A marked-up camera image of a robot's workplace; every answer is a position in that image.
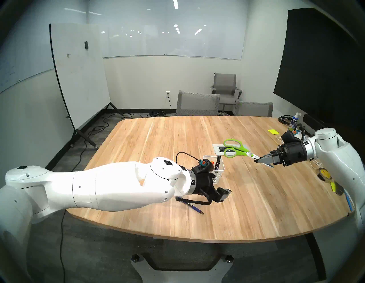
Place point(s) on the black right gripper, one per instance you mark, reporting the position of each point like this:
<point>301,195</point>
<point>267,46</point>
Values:
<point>295,154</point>

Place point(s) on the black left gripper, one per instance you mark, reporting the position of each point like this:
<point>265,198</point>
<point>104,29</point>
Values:
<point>205,184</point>

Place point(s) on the white mesh pen holder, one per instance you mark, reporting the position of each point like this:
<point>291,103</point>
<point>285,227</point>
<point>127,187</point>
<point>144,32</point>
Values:
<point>219,174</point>

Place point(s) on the black permanent marker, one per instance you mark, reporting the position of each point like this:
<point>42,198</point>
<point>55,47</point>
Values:
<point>218,160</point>

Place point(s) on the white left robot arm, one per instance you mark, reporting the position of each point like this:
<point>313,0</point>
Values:
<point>114,185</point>

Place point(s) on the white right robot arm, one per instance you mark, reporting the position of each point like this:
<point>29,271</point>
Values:
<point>339,159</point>

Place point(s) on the blue ballpoint pen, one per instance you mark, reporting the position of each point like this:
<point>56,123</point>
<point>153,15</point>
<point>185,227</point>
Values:
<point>196,210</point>

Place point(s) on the yellow sticky note pad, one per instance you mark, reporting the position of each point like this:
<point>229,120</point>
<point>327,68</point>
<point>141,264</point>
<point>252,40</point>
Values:
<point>273,131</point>

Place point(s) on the whiteboard cleaner spray bottle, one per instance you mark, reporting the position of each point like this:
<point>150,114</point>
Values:
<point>292,122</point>

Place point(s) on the grey table power outlet panel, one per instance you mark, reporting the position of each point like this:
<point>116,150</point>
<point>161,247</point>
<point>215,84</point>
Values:
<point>219,148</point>

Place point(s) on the grey mesh-back chair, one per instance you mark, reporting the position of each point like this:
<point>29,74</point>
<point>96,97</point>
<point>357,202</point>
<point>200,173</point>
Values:
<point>253,109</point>
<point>196,104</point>

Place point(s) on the yellow black tape roll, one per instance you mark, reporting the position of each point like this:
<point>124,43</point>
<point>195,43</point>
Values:
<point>324,173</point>

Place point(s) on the black video sound bar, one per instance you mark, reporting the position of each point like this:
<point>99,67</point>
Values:
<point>312,121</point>

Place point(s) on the yellow grey block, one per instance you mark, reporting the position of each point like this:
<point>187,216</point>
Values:
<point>336,187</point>

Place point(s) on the blue plastic stick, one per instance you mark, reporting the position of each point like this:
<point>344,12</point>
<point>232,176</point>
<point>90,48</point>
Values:
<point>349,202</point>

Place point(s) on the grey armrest swivel chair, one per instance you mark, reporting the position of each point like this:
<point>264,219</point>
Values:
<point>225,82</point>

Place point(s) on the rolling whiteboard on stand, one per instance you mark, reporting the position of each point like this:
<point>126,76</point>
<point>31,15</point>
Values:
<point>79,77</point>

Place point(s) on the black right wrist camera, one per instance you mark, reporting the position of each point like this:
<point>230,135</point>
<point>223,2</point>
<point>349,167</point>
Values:
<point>288,137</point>

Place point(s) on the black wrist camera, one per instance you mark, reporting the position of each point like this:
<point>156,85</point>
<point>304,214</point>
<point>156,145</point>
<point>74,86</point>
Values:
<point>207,167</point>
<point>288,137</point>

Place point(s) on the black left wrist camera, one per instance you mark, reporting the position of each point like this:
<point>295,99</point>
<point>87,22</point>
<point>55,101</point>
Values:
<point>207,167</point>

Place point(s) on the large black wall screen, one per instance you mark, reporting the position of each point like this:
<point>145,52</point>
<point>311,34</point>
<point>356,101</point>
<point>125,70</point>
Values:
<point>319,71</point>

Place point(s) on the wall mounted glass whiteboard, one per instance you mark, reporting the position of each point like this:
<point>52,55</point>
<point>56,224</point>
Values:
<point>176,40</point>

